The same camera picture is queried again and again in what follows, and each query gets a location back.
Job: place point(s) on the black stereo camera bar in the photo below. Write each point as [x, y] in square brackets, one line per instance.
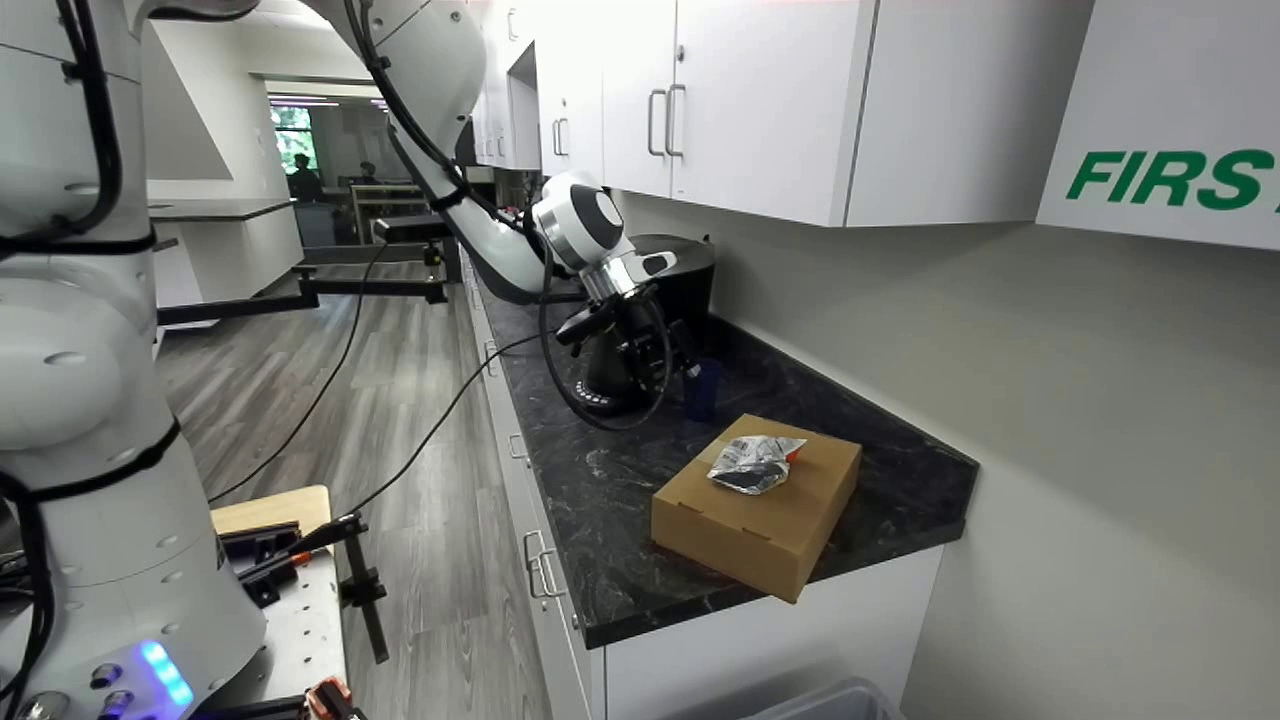
[401, 226]

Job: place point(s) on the white first aid cabinet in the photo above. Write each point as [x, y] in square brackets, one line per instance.
[1172, 93]

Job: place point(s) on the white base cabinet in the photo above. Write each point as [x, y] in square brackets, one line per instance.
[747, 646]

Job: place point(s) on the wooden background table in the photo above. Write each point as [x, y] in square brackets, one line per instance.
[384, 200]

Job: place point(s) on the brown cardboard box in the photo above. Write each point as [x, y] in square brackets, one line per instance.
[754, 520]

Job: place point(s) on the silver snack packet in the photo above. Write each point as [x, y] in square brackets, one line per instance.
[754, 460]

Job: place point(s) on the white waste bin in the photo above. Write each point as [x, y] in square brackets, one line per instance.
[823, 700]

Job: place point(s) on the white wall cabinet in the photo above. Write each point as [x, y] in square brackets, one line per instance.
[760, 93]

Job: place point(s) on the person in background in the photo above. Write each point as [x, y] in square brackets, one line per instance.
[301, 183]

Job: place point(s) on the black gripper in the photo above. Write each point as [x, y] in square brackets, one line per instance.
[641, 335]

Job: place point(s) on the wooden board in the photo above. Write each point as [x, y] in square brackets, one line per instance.
[272, 511]

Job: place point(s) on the white office desk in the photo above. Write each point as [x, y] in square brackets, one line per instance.
[224, 246]

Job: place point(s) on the black clamp stand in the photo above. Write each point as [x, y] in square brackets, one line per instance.
[361, 584]

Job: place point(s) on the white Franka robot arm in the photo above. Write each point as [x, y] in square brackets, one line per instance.
[82, 373]

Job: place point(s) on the blue bowl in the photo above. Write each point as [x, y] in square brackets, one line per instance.
[704, 388]

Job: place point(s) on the metal robot table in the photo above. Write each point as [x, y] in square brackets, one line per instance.
[301, 634]

